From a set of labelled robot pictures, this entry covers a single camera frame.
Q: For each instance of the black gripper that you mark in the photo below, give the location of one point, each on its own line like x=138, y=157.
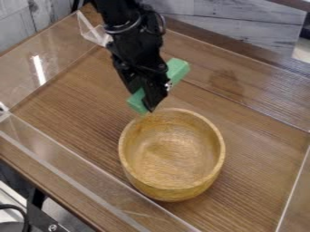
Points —
x=135, y=53

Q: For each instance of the green rectangular block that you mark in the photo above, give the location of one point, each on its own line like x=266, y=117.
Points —
x=178, y=70

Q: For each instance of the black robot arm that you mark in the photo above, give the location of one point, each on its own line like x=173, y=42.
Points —
x=126, y=14

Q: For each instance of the brown wooden bowl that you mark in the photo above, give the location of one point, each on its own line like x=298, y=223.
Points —
x=173, y=153

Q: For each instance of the clear acrylic tray wall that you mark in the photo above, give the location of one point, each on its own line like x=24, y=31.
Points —
x=66, y=114

